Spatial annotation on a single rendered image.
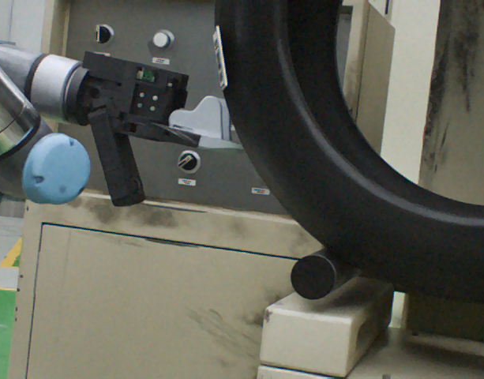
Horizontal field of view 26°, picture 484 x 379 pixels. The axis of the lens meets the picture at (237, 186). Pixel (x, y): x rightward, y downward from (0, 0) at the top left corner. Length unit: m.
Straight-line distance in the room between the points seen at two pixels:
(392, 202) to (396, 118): 3.44
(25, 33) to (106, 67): 8.85
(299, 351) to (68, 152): 0.32
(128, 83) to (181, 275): 0.63
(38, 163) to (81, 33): 0.79
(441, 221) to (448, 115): 0.40
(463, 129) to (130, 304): 0.68
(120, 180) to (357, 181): 0.30
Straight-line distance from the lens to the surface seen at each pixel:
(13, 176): 1.13
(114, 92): 1.21
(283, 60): 1.04
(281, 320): 1.06
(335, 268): 1.05
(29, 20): 10.06
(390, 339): 1.30
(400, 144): 4.46
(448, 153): 1.39
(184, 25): 1.80
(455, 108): 1.39
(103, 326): 1.81
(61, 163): 1.11
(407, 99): 4.46
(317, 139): 1.03
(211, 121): 1.16
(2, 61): 1.25
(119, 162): 1.19
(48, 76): 1.22
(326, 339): 1.05
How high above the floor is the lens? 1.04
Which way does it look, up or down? 3 degrees down
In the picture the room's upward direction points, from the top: 6 degrees clockwise
